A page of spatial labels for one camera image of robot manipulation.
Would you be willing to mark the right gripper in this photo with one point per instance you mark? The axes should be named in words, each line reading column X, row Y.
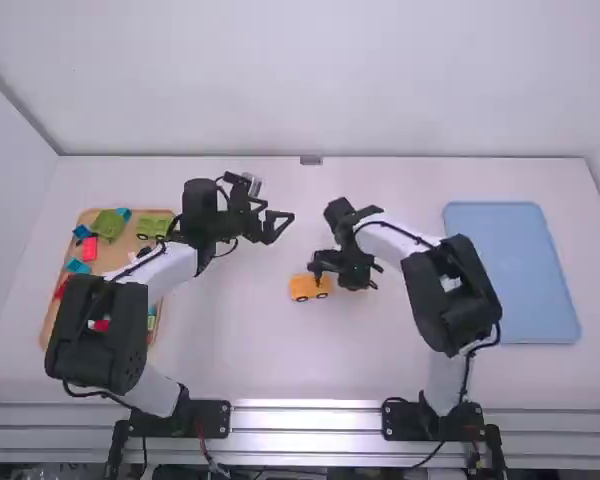
column 352, row 270

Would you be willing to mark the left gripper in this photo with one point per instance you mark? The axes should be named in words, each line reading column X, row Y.
column 240, row 220

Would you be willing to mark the yellow toy car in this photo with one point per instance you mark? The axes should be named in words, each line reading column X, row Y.
column 305, row 287

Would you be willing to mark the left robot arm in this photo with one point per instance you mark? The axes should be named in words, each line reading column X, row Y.
column 175, row 260

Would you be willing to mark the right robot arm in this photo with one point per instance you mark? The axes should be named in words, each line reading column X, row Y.
column 450, row 295

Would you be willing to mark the green wheeled toy base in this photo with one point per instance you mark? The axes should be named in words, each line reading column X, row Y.
column 152, row 227

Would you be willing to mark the light blue toy brick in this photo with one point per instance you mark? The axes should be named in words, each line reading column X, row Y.
column 124, row 214

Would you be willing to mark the tan tray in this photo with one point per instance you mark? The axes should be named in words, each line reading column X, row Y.
column 120, row 252

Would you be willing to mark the silver rails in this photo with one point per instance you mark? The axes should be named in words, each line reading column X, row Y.
column 305, row 425

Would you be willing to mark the pile of toy bricks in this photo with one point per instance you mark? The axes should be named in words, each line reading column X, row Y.
column 152, row 320

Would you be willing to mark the lime green toy brick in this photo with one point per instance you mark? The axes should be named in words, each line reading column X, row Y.
column 107, row 226

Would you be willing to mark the pink toy brick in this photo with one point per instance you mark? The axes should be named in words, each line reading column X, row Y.
column 90, row 248

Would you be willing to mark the blue mat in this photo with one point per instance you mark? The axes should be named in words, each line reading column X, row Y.
column 515, row 270

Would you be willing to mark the teal toy brick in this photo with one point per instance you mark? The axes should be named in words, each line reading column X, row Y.
column 78, row 266

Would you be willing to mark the red toy brick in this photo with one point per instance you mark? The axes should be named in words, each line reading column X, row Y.
column 60, row 290

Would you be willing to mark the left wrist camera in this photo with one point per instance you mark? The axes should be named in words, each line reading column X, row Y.
column 251, row 184

